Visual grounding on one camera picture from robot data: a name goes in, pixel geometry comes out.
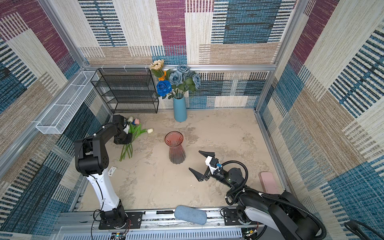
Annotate dark red glass vase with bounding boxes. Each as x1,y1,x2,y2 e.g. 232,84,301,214
165,131,186,165

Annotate teal ceramic vase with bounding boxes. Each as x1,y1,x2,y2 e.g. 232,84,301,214
173,97,188,123

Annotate dark blue rose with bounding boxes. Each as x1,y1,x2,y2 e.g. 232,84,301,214
156,80,173,99

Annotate orange marigold flower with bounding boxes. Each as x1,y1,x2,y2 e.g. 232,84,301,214
159,72,167,81

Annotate light blue rose bunch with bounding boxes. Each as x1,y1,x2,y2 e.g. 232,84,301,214
168,65,202,99

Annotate cream sunflower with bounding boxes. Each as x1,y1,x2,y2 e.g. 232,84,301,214
150,60,165,78

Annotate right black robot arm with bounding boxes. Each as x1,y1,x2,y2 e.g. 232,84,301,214
190,151,327,240

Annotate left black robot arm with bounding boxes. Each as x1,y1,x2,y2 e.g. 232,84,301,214
75,115,132,228

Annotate tulip bunch green leaves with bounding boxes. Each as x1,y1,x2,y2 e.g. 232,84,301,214
119,117,154,162

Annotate small white paper tag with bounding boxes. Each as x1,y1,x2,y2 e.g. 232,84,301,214
108,167,117,177

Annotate blue-grey sponge pad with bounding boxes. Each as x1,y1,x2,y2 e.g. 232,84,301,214
174,206,207,225

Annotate pink rectangular pad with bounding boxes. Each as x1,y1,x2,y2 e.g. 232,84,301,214
259,172,280,194

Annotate black object bottom right corner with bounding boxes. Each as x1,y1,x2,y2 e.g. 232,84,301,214
344,220,384,240

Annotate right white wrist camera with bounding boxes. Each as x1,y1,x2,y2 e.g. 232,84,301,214
205,156,222,175

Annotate black corrugated cable hose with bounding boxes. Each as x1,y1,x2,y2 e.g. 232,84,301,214
224,160,328,240

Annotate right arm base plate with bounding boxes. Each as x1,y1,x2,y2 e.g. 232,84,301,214
220,208,250,226

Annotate black wire shelf rack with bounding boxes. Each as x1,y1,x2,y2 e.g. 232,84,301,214
91,68,159,114

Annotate white slotted cable duct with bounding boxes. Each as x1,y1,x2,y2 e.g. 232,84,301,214
61,228,243,240

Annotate white mesh wall basket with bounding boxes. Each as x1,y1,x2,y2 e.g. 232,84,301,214
36,71,95,135

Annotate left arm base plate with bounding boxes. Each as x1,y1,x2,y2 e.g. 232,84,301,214
98,212,144,230

